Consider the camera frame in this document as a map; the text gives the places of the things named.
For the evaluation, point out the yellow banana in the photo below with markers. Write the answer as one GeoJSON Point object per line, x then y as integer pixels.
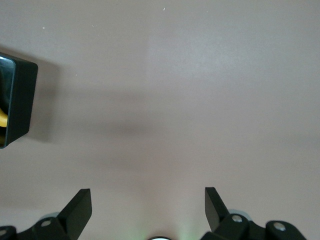
{"type": "Point", "coordinates": [2, 120]}

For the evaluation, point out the black rectangular plastic box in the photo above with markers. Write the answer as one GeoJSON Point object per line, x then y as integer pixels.
{"type": "Point", "coordinates": [22, 100]}

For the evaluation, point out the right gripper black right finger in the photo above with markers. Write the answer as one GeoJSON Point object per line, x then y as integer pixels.
{"type": "Point", "coordinates": [217, 215]}

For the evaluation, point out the brown table mat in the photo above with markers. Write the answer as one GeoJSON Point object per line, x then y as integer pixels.
{"type": "Point", "coordinates": [175, 100]}

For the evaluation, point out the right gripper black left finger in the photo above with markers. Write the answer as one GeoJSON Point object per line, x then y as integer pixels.
{"type": "Point", "coordinates": [72, 217]}

